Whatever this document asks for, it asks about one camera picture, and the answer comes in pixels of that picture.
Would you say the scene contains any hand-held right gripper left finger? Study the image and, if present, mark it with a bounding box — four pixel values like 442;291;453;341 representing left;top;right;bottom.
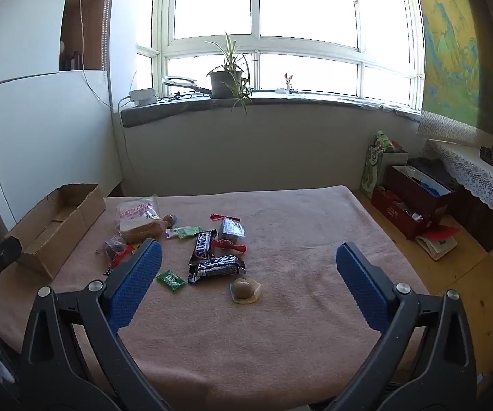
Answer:
19;238;174;411

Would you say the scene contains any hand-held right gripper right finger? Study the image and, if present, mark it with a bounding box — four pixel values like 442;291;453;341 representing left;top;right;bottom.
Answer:
321;242;478;411

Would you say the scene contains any small green candy packet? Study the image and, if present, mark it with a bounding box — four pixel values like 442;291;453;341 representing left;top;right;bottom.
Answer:
156;270;186;292

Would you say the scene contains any small dark snack packet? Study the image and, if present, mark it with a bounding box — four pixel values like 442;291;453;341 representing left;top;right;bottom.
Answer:
96;238;127;260

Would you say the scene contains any sliced bread packet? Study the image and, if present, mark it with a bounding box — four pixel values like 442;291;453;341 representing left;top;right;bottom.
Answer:
115;197;165;244

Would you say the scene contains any brown chocolate bar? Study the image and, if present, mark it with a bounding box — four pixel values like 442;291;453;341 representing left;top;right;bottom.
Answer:
188;229;218;265

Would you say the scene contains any black chocolate bar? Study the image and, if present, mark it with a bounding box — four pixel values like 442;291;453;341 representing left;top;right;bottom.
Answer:
187;254;246;284

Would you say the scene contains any brown cardboard box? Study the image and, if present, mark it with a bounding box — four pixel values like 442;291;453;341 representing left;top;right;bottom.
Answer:
5;183;107;279

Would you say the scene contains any round pastry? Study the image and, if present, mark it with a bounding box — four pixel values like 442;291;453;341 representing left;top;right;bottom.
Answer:
229;277;262;304

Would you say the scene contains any red cake packet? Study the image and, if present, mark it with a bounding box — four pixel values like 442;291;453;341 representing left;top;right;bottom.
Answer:
210;214;247;253

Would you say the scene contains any open book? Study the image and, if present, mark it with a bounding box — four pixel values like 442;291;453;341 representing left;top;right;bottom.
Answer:
415;225;461;261

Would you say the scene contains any green paper bag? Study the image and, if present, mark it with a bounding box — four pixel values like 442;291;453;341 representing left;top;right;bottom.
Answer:
361;132;397;200

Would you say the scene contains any white wardrobe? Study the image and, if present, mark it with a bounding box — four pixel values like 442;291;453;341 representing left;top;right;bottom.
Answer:
0;0;123;232

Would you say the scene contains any dark wooden cabinet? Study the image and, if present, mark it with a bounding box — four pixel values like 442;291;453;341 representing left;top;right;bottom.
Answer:
452;188;493;253

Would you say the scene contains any lace covered side table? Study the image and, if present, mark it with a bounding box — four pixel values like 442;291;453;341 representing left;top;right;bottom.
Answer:
426;139;493;245

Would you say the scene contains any grey window sill cushion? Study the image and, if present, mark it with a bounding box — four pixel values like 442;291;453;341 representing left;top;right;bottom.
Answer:
120;94;422;128

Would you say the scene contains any white power box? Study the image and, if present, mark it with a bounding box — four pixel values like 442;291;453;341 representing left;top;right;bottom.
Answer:
128;88;158;107

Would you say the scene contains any potted spider plant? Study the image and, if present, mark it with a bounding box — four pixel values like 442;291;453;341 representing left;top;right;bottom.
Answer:
205;32;256;116

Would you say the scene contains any small rabbit figurine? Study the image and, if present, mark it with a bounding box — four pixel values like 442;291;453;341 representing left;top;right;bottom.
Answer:
275;71;298;94

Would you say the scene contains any white power cable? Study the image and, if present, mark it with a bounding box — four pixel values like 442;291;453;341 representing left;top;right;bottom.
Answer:
116;93;133;183

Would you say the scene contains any ring light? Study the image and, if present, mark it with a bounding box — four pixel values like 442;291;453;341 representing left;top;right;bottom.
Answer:
162;75;210;95

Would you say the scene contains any thin white lamp cable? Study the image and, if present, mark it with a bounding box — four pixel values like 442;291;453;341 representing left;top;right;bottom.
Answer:
75;0;115;109

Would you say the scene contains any landscape wall hanging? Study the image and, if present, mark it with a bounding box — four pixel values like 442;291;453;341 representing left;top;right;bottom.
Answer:
410;0;493;144

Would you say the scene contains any beaded blind cord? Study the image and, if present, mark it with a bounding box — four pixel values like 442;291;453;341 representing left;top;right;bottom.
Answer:
100;0;116;70

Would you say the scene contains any white window frame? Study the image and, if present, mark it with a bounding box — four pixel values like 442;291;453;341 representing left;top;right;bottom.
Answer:
137;0;427;108

